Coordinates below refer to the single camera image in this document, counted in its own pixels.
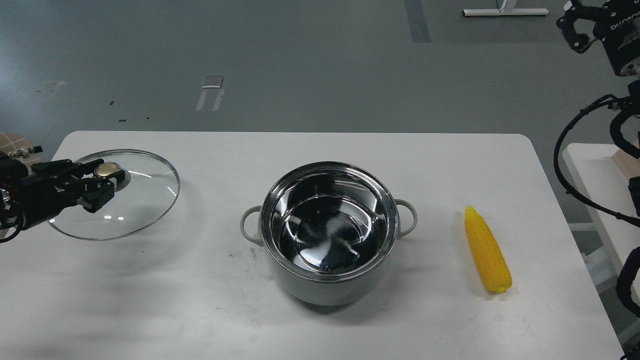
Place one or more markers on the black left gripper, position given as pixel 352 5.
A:
pixel 29 199

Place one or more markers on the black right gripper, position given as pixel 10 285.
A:
pixel 617 26

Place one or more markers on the glass pot lid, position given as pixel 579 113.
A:
pixel 149 191

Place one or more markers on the yellow corn cob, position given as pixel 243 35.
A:
pixel 486 252

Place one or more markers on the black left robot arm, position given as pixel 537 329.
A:
pixel 21 153

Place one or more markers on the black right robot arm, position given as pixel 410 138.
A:
pixel 626 107

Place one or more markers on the stainless steel cooking pot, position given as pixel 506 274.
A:
pixel 329 229

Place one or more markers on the white side table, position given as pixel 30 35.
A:
pixel 605 242

